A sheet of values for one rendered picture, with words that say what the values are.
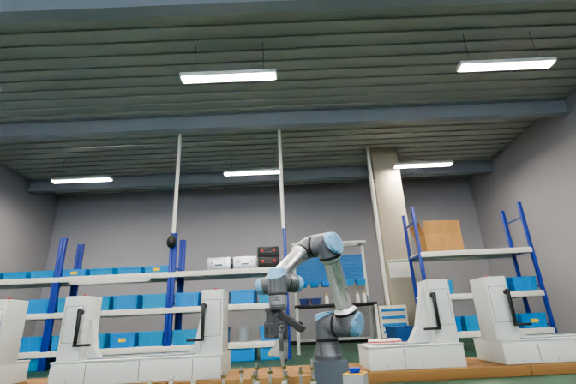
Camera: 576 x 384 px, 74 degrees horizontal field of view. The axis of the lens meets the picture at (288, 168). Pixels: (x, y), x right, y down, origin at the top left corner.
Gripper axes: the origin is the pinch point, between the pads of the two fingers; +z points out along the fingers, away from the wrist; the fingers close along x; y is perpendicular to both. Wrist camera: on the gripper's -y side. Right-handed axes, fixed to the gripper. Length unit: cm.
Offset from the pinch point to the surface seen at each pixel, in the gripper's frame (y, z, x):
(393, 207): -86, -226, -643
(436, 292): -88, -34, -228
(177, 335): 267, -4, -415
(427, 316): -77, -14, -236
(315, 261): 78, -122, -590
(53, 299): 454, -64, -368
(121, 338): 347, -4, -395
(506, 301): -148, -23, -241
